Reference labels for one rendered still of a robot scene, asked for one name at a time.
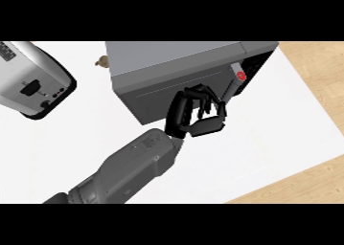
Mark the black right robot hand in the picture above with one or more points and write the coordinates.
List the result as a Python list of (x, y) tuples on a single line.
[(206, 125)]

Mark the grey microwave door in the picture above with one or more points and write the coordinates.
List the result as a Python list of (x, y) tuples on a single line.
[(151, 99)]

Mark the grey microwave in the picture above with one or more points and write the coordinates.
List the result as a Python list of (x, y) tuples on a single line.
[(169, 55)]

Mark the small tan object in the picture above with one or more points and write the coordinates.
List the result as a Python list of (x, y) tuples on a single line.
[(102, 61)]

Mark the silver toaster with black base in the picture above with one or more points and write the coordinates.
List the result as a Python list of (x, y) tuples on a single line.
[(23, 73)]

